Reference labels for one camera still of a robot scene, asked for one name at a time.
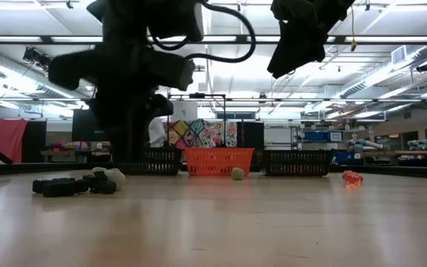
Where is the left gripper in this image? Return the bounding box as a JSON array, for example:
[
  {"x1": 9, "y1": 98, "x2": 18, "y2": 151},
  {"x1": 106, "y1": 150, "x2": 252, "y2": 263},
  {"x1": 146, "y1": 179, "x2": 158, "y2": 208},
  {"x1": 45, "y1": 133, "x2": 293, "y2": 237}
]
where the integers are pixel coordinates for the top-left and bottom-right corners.
[{"x1": 48, "y1": 47, "x2": 196, "y2": 164}]

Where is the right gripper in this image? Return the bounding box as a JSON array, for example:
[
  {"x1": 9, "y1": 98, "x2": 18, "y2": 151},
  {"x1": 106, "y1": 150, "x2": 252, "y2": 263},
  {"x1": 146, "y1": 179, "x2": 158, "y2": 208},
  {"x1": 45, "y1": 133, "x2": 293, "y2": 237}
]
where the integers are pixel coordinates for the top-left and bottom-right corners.
[{"x1": 267, "y1": 0, "x2": 355, "y2": 79}]

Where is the translucent orange pumpkin decoration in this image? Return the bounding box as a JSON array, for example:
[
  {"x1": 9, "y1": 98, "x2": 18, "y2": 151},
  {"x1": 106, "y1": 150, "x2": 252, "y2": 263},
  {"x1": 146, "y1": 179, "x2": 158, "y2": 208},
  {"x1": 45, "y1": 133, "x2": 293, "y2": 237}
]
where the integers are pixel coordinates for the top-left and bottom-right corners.
[{"x1": 342, "y1": 170, "x2": 364, "y2": 186}]

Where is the person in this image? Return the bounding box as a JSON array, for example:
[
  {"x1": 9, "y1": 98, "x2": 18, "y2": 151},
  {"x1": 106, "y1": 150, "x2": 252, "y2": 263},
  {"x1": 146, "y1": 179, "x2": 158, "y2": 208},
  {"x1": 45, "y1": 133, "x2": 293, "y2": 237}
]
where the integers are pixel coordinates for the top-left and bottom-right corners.
[{"x1": 148, "y1": 117, "x2": 167, "y2": 148}]

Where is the black monitor screen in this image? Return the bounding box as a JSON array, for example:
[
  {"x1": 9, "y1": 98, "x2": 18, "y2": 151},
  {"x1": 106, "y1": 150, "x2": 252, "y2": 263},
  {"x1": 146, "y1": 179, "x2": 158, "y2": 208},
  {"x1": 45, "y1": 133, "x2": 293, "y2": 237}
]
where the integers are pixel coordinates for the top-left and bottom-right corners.
[{"x1": 71, "y1": 109, "x2": 105, "y2": 142}]

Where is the black slotted plastic basket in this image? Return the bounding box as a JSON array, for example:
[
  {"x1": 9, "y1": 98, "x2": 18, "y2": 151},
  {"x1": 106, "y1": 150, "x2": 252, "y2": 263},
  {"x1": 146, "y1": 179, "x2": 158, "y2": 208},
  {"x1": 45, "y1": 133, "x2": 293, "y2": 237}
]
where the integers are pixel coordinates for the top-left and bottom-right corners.
[
  {"x1": 115, "y1": 147, "x2": 183, "y2": 176},
  {"x1": 263, "y1": 149, "x2": 334, "y2": 177}
]

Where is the black overhead beam with lights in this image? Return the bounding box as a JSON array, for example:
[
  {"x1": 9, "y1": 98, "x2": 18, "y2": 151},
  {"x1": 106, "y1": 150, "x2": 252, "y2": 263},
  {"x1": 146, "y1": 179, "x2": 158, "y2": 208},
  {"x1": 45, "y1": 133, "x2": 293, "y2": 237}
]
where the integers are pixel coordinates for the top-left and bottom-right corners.
[{"x1": 0, "y1": 35, "x2": 427, "y2": 45}]

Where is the white cylinder tank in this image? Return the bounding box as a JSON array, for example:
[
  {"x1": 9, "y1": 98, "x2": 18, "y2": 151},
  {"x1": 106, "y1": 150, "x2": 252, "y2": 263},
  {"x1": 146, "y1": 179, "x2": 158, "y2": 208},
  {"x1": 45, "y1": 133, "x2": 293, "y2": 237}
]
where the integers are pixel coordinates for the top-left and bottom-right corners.
[{"x1": 172, "y1": 100, "x2": 199, "y2": 122}]

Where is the colourful patterned poster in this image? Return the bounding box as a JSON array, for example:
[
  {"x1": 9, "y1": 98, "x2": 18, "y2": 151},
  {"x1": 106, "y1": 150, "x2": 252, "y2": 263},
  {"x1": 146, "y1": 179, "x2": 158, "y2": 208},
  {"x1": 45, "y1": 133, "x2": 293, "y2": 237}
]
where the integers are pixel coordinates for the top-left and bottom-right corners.
[{"x1": 165, "y1": 119, "x2": 238, "y2": 149}]

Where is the blue storage bin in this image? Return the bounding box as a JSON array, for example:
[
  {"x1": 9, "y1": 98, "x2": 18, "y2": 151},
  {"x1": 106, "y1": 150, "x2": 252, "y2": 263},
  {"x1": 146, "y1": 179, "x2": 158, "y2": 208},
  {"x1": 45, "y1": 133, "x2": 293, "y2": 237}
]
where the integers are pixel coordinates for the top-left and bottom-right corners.
[{"x1": 304, "y1": 131, "x2": 342, "y2": 142}]

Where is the whiteboard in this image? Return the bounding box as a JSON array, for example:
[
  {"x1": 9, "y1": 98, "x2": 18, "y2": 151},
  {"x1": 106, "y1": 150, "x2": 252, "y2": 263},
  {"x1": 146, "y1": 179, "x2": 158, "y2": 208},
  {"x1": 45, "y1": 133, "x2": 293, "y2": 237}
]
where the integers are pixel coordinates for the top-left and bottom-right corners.
[{"x1": 264, "y1": 128, "x2": 292, "y2": 149}]

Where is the orange slotted plastic basket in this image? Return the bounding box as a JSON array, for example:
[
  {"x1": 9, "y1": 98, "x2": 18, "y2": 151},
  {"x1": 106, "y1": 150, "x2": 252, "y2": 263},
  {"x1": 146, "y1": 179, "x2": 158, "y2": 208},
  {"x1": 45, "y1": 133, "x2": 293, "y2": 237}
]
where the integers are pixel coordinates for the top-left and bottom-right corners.
[{"x1": 183, "y1": 148, "x2": 255, "y2": 177}]

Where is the black partition panel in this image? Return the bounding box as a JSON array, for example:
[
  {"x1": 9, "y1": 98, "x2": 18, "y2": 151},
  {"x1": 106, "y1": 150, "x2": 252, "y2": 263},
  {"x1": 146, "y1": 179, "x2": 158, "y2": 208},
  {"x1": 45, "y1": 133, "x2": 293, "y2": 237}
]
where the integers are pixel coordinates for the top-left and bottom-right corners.
[
  {"x1": 236, "y1": 121, "x2": 265, "y2": 151},
  {"x1": 20, "y1": 120, "x2": 47, "y2": 164}
]

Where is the red hanging cloth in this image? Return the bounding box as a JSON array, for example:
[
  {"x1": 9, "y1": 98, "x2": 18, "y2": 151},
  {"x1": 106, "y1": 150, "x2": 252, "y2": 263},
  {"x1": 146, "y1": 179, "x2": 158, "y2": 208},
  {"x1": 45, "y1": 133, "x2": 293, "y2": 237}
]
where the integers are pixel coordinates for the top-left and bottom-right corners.
[{"x1": 0, "y1": 119, "x2": 28, "y2": 164}]

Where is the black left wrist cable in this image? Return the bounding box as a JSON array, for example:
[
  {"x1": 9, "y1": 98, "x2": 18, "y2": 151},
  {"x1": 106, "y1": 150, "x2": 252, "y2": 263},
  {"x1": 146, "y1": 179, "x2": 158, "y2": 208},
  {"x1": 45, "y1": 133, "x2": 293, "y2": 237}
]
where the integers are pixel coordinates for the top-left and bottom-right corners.
[{"x1": 149, "y1": 0, "x2": 257, "y2": 64}]

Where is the black metal frame stand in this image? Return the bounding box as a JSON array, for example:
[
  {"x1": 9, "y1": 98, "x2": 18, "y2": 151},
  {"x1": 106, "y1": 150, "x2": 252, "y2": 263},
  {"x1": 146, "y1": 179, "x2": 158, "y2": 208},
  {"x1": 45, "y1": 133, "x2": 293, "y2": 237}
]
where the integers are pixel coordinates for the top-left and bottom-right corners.
[{"x1": 167, "y1": 92, "x2": 228, "y2": 149}]

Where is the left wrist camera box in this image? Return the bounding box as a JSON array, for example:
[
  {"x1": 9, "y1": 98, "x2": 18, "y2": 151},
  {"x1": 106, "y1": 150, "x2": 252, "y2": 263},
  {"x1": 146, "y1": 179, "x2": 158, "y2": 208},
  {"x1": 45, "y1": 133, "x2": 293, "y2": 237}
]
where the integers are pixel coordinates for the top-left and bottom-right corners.
[{"x1": 145, "y1": 1, "x2": 205, "y2": 42}]

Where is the black ceiling camera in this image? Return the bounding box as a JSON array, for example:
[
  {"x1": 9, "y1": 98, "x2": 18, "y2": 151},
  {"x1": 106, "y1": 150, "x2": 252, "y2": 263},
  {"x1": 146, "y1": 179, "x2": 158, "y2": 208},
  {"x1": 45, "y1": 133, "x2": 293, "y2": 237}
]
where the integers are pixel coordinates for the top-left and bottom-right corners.
[{"x1": 22, "y1": 47, "x2": 51, "y2": 71}]

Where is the black aluminium table frame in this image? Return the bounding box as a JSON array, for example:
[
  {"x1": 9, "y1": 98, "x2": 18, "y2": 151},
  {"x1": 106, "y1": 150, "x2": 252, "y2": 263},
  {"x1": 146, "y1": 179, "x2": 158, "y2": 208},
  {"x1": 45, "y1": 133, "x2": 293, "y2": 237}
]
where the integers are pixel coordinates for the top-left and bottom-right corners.
[{"x1": 0, "y1": 161, "x2": 427, "y2": 178}]

